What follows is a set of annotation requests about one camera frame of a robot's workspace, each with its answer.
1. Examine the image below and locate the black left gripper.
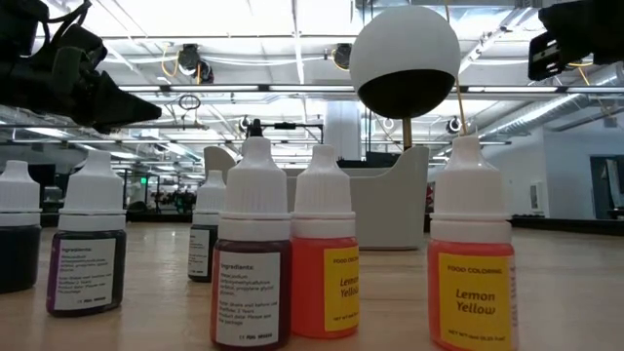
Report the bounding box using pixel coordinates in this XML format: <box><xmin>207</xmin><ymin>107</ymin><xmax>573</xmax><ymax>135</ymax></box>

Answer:
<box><xmin>0</xmin><ymin>0</ymin><xmax>163</xmax><ymax>137</ymax></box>

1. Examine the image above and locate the white wall box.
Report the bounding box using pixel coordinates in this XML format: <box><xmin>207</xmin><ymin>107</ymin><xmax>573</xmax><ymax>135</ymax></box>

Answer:
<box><xmin>529</xmin><ymin>180</ymin><xmax>545</xmax><ymax>212</ymax></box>

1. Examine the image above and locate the yellow hanging cable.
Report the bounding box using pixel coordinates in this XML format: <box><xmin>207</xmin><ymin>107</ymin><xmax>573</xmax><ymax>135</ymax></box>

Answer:
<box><xmin>442</xmin><ymin>0</ymin><xmax>470</xmax><ymax>137</ymax></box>

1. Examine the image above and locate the small dark blue dropper bottle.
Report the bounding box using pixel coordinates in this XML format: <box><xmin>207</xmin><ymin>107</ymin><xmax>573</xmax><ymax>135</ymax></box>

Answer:
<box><xmin>0</xmin><ymin>159</ymin><xmax>43</xmax><ymax>294</ymax></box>

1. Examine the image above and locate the white plastic storage bin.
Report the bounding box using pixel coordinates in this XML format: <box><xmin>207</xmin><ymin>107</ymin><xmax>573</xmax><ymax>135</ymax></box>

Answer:
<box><xmin>203</xmin><ymin>144</ymin><xmax>431</xmax><ymax>252</ymax></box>

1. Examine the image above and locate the hanging black cable loop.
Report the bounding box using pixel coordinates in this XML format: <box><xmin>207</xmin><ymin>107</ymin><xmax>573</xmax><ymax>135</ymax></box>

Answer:
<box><xmin>177</xmin><ymin>93</ymin><xmax>202</xmax><ymax>113</ymax></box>

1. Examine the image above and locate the black overhead rig bar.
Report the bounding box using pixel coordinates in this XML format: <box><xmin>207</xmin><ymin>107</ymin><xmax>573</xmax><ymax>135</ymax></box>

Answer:
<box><xmin>248</xmin><ymin>121</ymin><xmax>326</xmax><ymax>145</ymax></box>

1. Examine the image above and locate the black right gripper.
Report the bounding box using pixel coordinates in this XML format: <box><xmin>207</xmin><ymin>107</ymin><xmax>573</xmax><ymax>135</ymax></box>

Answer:
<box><xmin>527</xmin><ymin>0</ymin><xmax>624</xmax><ymax>82</ymax></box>

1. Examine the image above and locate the white globe table lamp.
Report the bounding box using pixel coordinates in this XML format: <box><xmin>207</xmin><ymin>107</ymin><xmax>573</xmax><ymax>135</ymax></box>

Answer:
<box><xmin>349</xmin><ymin>4</ymin><xmax>462</xmax><ymax>153</ymax></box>

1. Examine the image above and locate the white building column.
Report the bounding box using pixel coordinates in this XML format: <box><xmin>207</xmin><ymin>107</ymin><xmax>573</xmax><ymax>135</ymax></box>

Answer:
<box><xmin>324</xmin><ymin>99</ymin><xmax>363</xmax><ymax>162</ymax></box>

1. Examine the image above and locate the dark blue door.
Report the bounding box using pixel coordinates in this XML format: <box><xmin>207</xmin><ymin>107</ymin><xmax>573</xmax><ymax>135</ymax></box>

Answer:
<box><xmin>588</xmin><ymin>154</ymin><xmax>624</xmax><ymax>220</ymax></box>

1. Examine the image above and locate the small purple dropper bottle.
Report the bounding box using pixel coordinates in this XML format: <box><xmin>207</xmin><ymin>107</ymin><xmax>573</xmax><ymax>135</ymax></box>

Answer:
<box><xmin>46</xmin><ymin>149</ymin><xmax>129</xmax><ymax>317</ymax></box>

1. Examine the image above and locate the small black dropper bottle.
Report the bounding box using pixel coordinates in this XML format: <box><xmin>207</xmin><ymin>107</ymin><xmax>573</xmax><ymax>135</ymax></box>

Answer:
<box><xmin>187</xmin><ymin>169</ymin><xmax>228</xmax><ymax>284</ymax></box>

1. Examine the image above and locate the small lemon yellow dropper bottle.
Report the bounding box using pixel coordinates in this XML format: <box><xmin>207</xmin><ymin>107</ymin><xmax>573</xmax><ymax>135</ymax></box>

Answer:
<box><xmin>290</xmin><ymin>143</ymin><xmax>361</xmax><ymax>340</ymax></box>
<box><xmin>427</xmin><ymin>135</ymin><xmax>519</xmax><ymax>351</ymax></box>

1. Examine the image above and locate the small red dropper bottle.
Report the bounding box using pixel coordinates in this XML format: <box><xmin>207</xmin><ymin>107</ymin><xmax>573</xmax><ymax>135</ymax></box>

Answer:
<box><xmin>209</xmin><ymin>136</ymin><xmax>293</xmax><ymax>351</ymax></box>

